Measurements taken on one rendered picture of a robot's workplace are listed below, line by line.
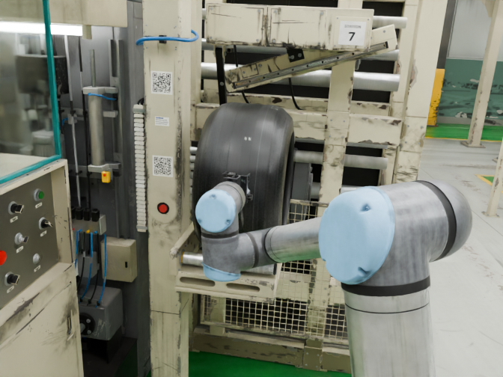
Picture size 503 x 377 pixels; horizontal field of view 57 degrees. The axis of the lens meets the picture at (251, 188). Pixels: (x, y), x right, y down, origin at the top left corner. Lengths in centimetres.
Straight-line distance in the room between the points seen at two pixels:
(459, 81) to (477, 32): 105
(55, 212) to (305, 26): 109
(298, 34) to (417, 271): 130
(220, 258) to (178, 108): 68
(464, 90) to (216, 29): 998
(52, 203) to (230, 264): 76
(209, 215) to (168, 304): 89
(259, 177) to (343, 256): 84
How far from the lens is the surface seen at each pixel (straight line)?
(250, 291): 169
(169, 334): 198
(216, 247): 109
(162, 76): 163
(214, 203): 106
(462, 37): 1150
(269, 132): 148
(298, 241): 100
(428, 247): 64
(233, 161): 144
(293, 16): 179
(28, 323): 158
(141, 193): 176
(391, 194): 62
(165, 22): 162
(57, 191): 165
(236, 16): 182
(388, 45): 193
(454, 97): 1149
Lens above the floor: 168
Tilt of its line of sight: 18 degrees down
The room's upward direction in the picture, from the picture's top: 3 degrees clockwise
